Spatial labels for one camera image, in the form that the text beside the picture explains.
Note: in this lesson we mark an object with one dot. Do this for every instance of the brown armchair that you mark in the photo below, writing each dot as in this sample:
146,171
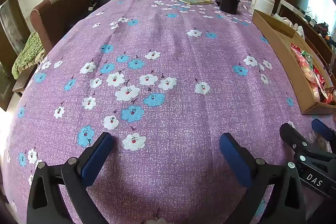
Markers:
60,14

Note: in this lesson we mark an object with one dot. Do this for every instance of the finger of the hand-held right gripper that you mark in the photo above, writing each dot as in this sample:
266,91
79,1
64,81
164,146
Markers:
324,130
291,134

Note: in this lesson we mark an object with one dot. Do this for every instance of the white socks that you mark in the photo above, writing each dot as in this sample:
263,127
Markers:
286,20

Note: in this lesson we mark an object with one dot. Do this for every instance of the pile of snack packets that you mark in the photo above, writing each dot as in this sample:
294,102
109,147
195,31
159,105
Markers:
309,74

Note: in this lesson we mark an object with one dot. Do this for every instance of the shallow cardboard box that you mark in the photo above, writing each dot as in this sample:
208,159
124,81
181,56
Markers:
278,50

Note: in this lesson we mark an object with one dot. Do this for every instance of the wooden door with glass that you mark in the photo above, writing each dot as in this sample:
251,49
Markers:
10,29

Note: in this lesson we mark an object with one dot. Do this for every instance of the purple floral tablecloth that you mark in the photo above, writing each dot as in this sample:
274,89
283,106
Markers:
170,56

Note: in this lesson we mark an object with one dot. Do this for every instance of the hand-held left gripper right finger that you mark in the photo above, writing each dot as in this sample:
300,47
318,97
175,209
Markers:
233,158

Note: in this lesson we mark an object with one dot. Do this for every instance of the red black object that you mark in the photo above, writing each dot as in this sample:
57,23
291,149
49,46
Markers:
321,27

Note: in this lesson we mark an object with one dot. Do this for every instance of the black cup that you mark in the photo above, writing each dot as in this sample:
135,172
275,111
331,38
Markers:
228,5

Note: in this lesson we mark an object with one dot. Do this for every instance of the white plastic jar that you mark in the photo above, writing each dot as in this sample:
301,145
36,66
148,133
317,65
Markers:
263,3

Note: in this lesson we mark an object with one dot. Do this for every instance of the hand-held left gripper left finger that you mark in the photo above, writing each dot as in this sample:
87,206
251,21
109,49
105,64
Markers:
97,158

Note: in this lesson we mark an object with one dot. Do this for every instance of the small metal object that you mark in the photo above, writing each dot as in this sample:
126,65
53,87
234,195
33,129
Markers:
92,3

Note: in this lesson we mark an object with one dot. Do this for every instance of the small wooden side table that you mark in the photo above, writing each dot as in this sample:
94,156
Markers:
22,85

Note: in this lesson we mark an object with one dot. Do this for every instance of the green patterned cloth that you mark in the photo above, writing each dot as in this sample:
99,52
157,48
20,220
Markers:
27,53

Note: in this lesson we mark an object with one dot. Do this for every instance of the wooden cabinet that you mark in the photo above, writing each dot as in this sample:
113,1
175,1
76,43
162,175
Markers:
312,35

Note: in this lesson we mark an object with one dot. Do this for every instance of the clear plastic cup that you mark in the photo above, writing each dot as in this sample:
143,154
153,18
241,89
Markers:
248,1

